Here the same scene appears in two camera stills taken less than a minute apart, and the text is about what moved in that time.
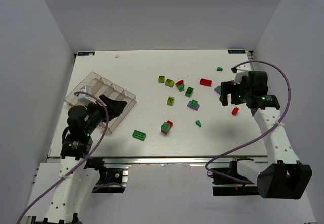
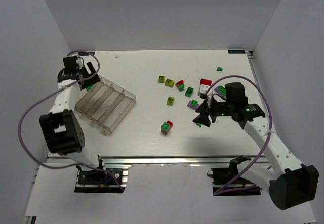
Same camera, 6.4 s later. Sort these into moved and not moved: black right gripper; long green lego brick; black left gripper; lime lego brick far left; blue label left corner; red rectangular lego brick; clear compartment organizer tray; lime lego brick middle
Moved: long green lego brick; black right gripper; black left gripper
Not moved: clear compartment organizer tray; lime lego brick middle; red rectangular lego brick; blue label left corner; lime lego brick far left
